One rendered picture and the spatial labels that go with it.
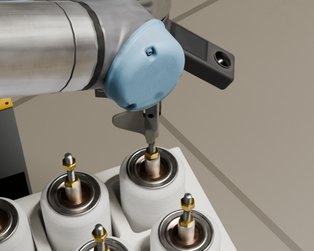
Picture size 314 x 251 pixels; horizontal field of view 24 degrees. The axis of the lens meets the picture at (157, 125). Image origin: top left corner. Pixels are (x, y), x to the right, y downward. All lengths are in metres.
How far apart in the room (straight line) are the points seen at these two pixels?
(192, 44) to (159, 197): 0.26
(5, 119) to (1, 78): 0.53
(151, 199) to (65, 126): 0.45
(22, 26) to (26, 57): 0.02
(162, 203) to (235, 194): 0.32
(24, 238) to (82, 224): 0.08
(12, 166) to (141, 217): 0.23
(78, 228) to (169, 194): 0.14
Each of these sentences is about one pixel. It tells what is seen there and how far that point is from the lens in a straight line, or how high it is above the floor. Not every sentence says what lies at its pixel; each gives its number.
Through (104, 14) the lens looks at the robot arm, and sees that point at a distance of 0.60.
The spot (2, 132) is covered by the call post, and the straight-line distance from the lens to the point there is 1.09.
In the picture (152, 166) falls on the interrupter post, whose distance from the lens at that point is 1.02.
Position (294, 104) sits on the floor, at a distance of 1.49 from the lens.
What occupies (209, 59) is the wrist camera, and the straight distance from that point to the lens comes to 0.86.
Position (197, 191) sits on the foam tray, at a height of 0.18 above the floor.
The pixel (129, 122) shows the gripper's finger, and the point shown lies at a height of 0.39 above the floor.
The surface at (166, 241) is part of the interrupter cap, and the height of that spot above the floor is 0.25.
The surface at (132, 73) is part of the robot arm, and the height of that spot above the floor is 0.67.
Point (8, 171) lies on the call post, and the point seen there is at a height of 0.17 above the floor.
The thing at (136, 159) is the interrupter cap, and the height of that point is 0.25.
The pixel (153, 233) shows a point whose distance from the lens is 0.99.
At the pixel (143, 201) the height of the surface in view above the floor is 0.23.
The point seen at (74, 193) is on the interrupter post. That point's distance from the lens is 1.00.
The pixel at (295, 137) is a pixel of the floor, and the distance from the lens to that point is 1.43.
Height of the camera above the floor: 1.08
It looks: 50 degrees down
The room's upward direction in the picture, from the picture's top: straight up
